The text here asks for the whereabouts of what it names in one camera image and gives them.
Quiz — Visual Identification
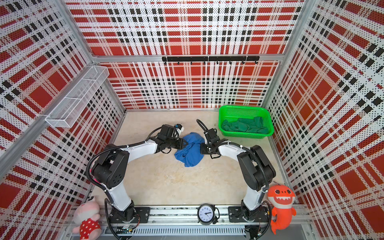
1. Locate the blue tank top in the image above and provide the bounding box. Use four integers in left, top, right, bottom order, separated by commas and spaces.
174, 132, 205, 168

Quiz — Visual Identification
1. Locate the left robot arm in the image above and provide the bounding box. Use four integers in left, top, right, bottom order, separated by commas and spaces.
86, 124, 188, 224

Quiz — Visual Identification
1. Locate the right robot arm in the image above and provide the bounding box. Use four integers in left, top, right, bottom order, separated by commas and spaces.
200, 129, 276, 222

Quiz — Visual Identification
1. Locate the green tank top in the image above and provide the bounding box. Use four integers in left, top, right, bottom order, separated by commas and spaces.
222, 117, 269, 135

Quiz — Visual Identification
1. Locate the green plastic basket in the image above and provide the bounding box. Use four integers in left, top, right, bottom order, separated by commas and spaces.
218, 106, 274, 139

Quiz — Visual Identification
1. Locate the small black analog clock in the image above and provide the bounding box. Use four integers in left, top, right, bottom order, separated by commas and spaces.
197, 204, 220, 226

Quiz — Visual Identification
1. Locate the red shark plush toy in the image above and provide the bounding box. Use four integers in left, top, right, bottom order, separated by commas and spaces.
268, 185, 297, 235

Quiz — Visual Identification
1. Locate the pink plush with strawberry dress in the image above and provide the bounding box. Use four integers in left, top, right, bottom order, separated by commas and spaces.
72, 197, 102, 240

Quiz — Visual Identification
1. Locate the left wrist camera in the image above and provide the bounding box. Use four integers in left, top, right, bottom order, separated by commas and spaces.
174, 124, 184, 136

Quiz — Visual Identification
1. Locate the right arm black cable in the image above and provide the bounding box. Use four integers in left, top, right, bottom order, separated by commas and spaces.
196, 118, 272, 240

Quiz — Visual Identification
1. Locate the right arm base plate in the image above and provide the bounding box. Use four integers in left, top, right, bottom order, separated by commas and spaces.
228, 206, 269, 223

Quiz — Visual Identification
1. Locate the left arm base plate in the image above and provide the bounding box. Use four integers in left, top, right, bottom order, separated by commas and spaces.
109, 207, 151, 224

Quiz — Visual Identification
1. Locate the aluminium front rail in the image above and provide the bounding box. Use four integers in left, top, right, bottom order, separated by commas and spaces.
62, 204, 313, 240

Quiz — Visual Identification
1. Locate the black hook rail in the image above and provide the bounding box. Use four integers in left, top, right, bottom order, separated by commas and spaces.
162, 56, 260, 64

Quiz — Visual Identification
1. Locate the white wire mesh shelf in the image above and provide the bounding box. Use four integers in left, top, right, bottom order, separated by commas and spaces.
46, 66, 109, 128

